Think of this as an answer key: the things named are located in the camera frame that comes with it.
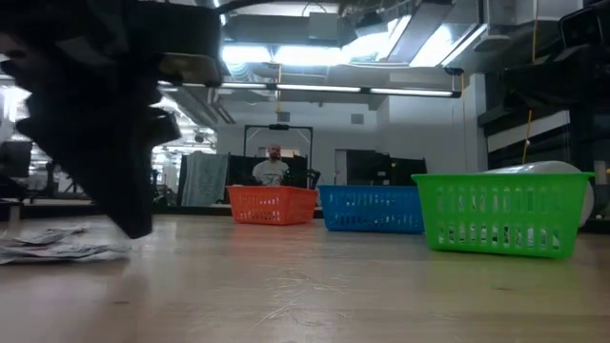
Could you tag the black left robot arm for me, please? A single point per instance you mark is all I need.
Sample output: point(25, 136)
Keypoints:
point(47, 14)

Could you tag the ceiling light strip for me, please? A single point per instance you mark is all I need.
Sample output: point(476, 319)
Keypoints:
point(414, 92)
point(310, 88)

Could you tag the person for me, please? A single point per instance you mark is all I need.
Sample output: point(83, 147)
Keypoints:
point(270, 170)

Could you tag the black gantry frame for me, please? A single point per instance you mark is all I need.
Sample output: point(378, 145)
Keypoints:
point(278, 127)

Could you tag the black cabinet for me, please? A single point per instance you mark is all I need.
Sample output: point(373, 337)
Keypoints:
point(372, 167)

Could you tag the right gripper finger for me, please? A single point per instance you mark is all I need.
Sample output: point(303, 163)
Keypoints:
point(519, 86)

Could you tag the black distant robot arm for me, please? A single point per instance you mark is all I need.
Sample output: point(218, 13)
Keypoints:
point(305, 177)

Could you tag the white wipes canister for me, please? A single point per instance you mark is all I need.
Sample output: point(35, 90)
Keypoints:
point(538, 167)

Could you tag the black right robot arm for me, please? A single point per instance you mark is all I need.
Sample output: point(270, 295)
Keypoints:
point(586, 28)

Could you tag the green plastic basket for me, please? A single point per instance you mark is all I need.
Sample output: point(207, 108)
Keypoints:
point(500, 190)

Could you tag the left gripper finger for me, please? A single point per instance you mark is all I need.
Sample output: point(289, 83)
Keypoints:
point(164, 127)
point(119, 167)

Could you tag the black monitor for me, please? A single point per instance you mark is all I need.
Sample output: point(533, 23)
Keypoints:
point(14, 159)

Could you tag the orange plastic basket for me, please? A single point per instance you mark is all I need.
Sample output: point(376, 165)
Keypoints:
point(271, 207)

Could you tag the blue plastic basket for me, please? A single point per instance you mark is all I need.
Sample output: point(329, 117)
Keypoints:
point(372, 209)

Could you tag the grey hanging cloth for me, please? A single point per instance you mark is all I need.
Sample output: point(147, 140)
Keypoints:
point(205, 178)

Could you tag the white packet blue print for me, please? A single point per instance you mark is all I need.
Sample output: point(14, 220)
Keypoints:
point(43, 234)

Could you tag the silver ceiling duct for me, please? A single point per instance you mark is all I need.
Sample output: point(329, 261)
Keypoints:
point(200, 107)

